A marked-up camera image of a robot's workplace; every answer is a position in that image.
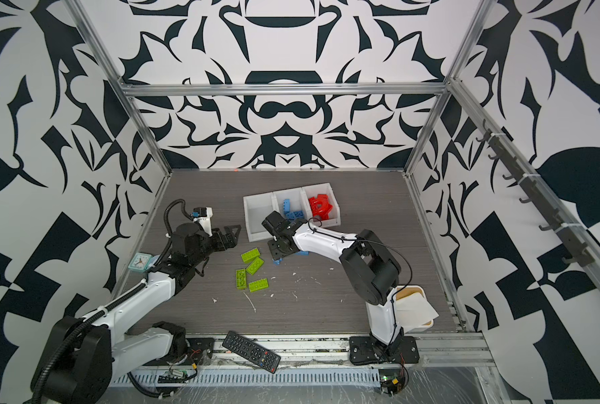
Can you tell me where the green lego brick bottom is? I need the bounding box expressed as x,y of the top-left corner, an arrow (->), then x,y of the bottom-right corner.
248,279 -> 269,293

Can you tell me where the green circuit board right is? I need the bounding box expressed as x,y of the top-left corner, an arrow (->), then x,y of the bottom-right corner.
380,372 -> 408,397

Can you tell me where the green lego brick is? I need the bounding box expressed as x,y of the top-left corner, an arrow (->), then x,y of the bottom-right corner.
246,258 -> 265,275
235,269 -> 248,290
248,279 -> 269,293
241,248 -> 261,263

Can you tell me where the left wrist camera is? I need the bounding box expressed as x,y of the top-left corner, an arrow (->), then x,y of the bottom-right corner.
192,207 -> 213,236

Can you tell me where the green circuit board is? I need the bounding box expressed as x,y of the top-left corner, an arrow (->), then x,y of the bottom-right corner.
158,370 -> 197,384
380,372 -> 408,397

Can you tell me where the small teal alarm clock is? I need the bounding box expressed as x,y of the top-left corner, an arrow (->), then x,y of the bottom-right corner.
128,252 -> 153,273

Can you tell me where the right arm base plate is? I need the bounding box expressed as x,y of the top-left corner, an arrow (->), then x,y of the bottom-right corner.
349,336 -> 421,366

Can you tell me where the black remote control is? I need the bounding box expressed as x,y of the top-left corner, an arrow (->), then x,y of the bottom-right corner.
222,331 -> 281,374

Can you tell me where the green circuit board left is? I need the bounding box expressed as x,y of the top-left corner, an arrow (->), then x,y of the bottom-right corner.
158,370 -> 197,384

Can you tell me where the green lego brick middle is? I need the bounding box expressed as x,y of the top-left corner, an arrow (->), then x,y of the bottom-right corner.
246,258 -> 265,275

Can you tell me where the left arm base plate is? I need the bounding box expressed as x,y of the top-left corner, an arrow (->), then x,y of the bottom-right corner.
180,338 -> 215,366

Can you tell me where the white cable duct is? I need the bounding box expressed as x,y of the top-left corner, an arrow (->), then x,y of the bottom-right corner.
133,368 -> 382,388

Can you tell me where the white three-compartment bin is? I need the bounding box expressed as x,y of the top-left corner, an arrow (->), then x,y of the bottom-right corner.
243,183 -> 341,242

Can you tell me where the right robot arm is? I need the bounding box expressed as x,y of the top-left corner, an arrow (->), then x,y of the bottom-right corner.
262,211 -> 404,353

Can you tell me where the green lego brick left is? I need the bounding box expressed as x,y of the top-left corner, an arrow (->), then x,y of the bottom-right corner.
235,269 -> 248,290

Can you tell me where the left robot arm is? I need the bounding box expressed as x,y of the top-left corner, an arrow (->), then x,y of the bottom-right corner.
30,222 -> 241,403

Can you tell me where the green lego brick upper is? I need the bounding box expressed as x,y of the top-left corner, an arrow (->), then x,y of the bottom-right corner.
241,248 -> 261,263

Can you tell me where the red arch lego piece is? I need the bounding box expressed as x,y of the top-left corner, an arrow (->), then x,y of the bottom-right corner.
308,194 -> 334,221

